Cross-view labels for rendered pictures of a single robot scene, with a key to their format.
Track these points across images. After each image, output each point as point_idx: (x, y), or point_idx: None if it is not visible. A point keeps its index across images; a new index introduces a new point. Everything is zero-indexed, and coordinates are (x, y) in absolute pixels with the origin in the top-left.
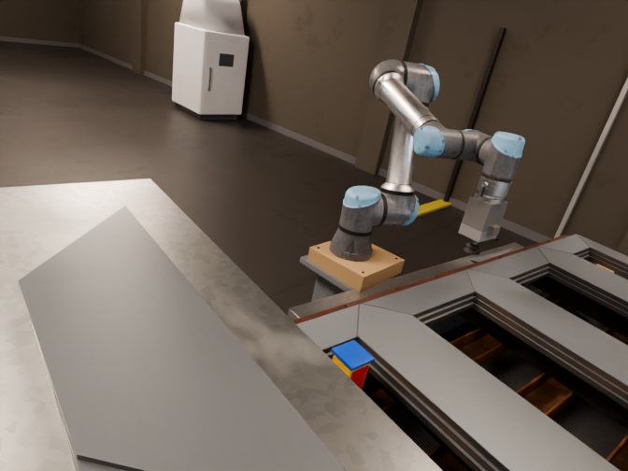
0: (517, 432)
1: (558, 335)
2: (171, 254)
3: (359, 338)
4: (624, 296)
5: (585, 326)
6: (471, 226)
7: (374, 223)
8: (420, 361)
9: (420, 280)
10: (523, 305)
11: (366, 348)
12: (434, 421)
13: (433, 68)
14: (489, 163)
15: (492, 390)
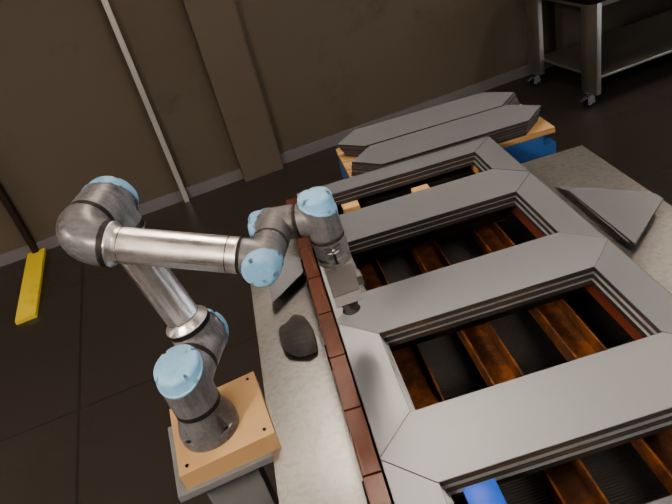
0: (580, 396)
1: (459, 299)
2: None
3: (441, 482)
4: (410, 218)
5: (449, 272)
6: (346, 293)
7: (213, 377)
8: (484, 435)
9: (335, 376)
10: (409, 302)
11: (455, 480)
12: (554, 457)
13: (110, 177)
14: (320, 232)
15: (528, 389)
